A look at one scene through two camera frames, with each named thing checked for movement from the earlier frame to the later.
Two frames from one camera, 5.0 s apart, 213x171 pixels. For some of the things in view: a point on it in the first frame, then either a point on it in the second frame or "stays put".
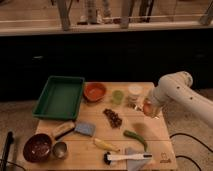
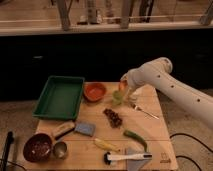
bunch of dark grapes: (113, 117) stays put
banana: (105, 145) stays put
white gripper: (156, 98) -> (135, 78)
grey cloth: (135, 164) stays put
